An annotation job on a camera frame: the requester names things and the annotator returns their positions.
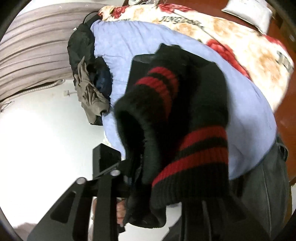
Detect light blue bed sheet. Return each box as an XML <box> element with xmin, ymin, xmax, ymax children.
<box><xmin>90</xmin><ymin>20</ymin><xmax>277</xmax><ymax>179</ymax></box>

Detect floral blanket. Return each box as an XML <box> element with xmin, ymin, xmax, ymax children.
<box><xmin>98</xmin><ymin>4</ymin><xmax>294</xmax><ymax>111</ymax></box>

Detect black garment at bedhead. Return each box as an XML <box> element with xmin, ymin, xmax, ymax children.
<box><xmin>67</xmin><ymin>12</ymin><xmax>101</xmax><ymax>75</ymax></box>

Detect dark blue garment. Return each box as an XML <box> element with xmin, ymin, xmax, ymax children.
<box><xmin>94</xmin><ymin>57</ymin><xmax>113</xmax><ymax>100</ymax></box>

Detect person's left hand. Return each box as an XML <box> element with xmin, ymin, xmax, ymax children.
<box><xmin>92</xmin><ymin>199</ymin><xmax>127</xmax><ymax>227</ymax></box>

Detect black red varsity jacket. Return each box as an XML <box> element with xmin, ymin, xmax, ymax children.
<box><xmin>114</xmin><ymin>44</ymin><xmax>229</xmax><ymax>228</ymax></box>

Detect pink-grey curtain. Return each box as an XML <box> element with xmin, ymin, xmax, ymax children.
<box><xmin>1</xmin><ymin>2</ymin><xmax>104</xmax><ymax>100</ymax></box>

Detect grey-brown crumpled garment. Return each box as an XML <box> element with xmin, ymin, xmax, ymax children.
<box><xmin>74</xmin><ymin>56</ymin><xmax>110</xmax><ymax>125</ymax></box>

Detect grey trousers of person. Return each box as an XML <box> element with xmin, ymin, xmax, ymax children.
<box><xmin>162</xmin><ymin>136</ymin><xmax>290</xmax><ymax>241</ymax></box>

